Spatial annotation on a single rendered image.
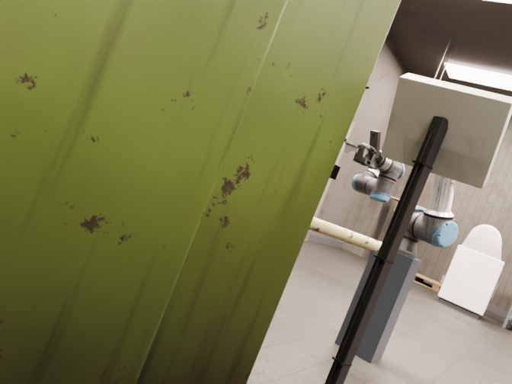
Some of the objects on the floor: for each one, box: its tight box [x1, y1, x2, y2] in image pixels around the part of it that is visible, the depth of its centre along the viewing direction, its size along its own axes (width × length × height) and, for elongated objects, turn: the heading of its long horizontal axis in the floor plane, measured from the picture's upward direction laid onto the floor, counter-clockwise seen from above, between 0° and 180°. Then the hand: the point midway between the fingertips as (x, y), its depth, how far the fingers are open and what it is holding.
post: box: [325, 116, 448, 384], centre depth 154 cm, size 4×4×108 cm
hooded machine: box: [437, 225, 504, 318], centre depth 716 cm, size 70×57×129 cm
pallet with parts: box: [414, 274, 446, 293], centre depth 884 cm, size 106×73×30 cm
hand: (352, 140), depth 214 cm, fingers open, 12 cm apart
